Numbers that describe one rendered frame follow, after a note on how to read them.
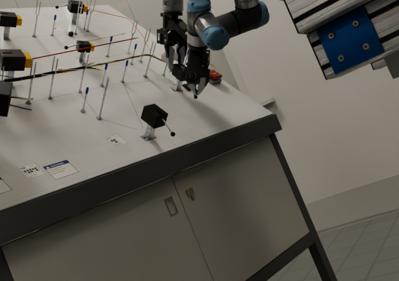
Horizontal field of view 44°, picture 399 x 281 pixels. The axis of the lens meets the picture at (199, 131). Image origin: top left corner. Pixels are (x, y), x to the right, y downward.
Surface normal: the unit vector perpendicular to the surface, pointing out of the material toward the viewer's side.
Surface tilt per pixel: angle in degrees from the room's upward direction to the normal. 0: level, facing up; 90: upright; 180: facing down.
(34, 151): 52
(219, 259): 90
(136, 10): 90
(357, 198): 90
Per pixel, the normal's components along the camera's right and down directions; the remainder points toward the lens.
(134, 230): 0.66, -0.32
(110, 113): 0.29, -0.82
